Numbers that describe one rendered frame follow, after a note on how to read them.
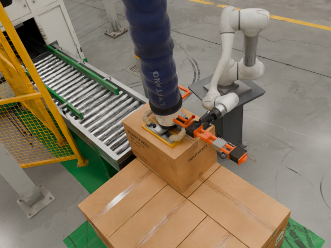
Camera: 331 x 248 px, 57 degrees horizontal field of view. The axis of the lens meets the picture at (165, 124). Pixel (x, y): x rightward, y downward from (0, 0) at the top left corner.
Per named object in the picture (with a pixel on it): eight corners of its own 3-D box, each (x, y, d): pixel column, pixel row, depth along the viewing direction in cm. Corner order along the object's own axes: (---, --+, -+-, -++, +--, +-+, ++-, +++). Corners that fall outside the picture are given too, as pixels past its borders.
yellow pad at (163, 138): (141, 127, 229) (140, 122, 226) (151, 120, 233) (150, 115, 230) (172, 149, 208) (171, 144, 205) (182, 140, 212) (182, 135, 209)
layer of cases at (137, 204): (93, 229, 264) (77, 205, 237) (174, 158, 306) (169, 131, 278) (197, 349, 195) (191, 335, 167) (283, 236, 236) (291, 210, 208)
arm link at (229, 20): (218, 32, 204) (239, 30, 201) (218, 4, 203) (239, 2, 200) (219, 36, 217) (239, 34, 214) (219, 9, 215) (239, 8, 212)
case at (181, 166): (133, 154, 265) (120, 120, 238) (166, 127, 281) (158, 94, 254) (182, 193, 229) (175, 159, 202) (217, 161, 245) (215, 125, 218)
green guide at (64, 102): (11, 70, 395) (8, 64, 389) (18, 66, 400) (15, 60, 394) (75, 124, 302) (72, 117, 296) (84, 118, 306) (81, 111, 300)
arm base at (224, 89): (222, 77, 287) (222, 72, 283) (240, 85, 272) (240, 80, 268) (207, 85, 280) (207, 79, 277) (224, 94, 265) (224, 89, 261)
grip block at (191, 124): (184, 133, 203) (183, 127, 199) (195, 125, 207) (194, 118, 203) (194, 139, 198) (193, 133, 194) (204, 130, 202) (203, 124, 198)
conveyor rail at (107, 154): (15, 80, 405) (7, 68, 391) (18, 78, 407) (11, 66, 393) (120, 173, 270) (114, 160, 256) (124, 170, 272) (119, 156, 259)
